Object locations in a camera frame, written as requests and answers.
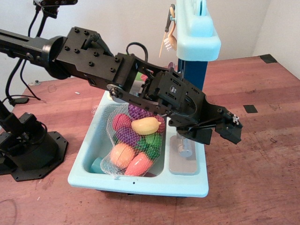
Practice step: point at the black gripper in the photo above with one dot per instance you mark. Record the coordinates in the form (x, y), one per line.
(170, 95)

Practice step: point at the grey toy faucet lever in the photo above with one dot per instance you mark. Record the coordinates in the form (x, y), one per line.
(185, 147)

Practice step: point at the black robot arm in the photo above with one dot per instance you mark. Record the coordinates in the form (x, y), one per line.
(83, 54)

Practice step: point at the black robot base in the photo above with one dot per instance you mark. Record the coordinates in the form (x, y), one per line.
(28, 151)

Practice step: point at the black tape square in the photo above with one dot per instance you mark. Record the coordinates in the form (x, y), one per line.
(250, 109)

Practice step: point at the light blue toy sink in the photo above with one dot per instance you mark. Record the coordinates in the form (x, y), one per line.
(171, 175)

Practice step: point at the green toy vegetable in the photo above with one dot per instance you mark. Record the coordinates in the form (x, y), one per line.
(150, 145)

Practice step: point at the yellow toy lemon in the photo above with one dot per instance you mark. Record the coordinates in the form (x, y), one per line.
(145, 126)

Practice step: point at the white mesh bag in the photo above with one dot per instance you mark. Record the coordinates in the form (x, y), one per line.
(134, 113)

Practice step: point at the pink toy carrot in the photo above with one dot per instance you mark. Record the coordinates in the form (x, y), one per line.
(139, 165)

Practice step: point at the black tape corner piece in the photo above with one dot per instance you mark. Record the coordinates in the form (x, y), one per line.
(268, 58)

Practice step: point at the purple toy eggplant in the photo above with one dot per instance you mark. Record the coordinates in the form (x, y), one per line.
(128, 136)

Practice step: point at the light blue toy shelf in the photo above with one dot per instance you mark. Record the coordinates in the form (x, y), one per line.
(197, 40)

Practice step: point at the magenta toy fruit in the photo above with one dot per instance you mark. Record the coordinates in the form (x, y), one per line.
(121, 120)

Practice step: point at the orange toy fruit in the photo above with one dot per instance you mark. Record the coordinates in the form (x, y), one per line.
(121, 155)

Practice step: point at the orange toy brush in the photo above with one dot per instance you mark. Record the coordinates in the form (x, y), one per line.
(169, 40)

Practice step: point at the grey toy utensil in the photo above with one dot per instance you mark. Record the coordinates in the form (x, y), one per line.
(171, 17)

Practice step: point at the teal toy cup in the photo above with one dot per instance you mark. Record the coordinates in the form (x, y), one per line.
(96, 166)

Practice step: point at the overhead camera on stand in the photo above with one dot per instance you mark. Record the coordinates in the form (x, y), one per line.
(49, 8)

